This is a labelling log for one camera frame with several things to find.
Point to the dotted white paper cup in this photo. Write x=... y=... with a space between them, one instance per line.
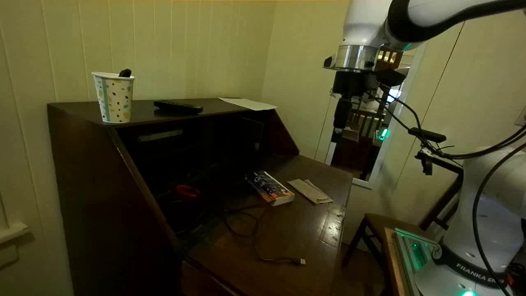
x=115 y=99

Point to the dark wooden secretary cabinet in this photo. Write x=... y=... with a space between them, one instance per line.
x=108 y=219

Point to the white wall ledge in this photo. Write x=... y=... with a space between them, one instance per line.
x=13 y=232

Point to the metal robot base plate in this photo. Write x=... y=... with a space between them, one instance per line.
x=432 y=268

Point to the dark wooden chair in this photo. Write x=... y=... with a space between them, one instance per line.
x=378 y=224

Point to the small dark item in cup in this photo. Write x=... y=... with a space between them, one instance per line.
x=125 y=73

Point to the black remote control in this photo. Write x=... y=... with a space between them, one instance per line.
x=177 y=107

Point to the light wooden robot table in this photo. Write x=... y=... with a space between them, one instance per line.
x=391 y=263

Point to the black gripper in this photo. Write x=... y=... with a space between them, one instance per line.
x=348 y=83

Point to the white paper sheet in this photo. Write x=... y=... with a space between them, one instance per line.
x=246 y=102

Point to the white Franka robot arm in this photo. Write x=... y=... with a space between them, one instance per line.
x=493 y=198

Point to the white tall frame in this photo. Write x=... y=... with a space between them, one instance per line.
x=378 y=181

